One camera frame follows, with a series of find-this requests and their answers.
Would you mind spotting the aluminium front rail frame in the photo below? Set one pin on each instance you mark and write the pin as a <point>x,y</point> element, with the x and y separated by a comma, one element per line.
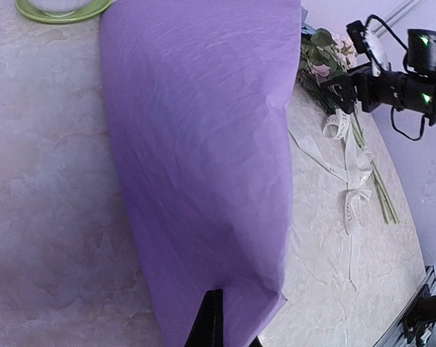
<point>416,324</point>

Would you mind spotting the cream printed ribbon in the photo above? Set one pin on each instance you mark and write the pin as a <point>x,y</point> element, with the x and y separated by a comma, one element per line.
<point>355,173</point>

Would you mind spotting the right aluminium corner post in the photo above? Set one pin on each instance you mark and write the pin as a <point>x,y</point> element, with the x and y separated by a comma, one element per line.
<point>402,11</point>

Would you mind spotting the purple wrapping paper sheet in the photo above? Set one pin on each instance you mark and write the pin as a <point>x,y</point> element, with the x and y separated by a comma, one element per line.
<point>196,95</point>

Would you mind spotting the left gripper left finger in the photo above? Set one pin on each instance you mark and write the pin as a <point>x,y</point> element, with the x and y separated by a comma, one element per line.
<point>207,330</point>

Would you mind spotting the green plate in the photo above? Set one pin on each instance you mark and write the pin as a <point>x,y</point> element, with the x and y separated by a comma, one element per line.
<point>88,11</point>

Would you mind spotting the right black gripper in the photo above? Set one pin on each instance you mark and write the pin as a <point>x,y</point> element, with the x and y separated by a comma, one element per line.
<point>388,88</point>

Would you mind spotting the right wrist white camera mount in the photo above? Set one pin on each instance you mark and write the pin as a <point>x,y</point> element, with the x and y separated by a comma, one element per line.
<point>366,42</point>

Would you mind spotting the blue fake flower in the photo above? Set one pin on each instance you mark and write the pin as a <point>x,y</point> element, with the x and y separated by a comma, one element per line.
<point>306,27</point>

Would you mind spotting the white ceramic bowl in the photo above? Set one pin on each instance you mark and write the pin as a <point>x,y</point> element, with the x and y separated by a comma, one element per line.
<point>59,7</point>

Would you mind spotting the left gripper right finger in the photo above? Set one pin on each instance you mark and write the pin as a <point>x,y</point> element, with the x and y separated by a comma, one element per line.
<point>255,342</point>

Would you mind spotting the pink fake rose stems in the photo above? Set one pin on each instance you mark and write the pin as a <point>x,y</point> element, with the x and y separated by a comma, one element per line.
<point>322,58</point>

